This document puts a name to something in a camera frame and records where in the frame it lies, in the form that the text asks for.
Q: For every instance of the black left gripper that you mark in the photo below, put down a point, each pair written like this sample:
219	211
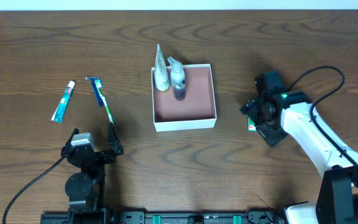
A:
96	154

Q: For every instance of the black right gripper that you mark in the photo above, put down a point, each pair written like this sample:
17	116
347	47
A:
257	111

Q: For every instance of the green soap packet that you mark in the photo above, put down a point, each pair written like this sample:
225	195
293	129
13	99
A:
251	126

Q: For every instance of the green toothpaste tube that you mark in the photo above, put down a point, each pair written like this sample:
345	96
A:
62	106

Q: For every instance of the white cosmetic tube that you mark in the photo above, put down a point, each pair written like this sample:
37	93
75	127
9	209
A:
161	78

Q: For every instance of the clear spray bottle dark liquid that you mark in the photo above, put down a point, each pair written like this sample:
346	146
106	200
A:
178	79

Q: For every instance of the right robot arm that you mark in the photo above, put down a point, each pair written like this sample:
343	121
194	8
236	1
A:
279	111

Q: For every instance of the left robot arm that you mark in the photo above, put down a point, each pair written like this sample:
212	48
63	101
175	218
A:
85	189

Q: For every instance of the green white toothbrush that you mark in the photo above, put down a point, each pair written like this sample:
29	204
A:
100	86

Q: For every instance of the blue disposable razor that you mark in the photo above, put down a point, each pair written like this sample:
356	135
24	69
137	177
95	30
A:
95	89

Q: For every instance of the white cardboard box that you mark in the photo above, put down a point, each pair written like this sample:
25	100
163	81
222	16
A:
196	111

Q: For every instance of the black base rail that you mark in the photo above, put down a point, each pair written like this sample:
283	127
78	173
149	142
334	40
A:
138	217

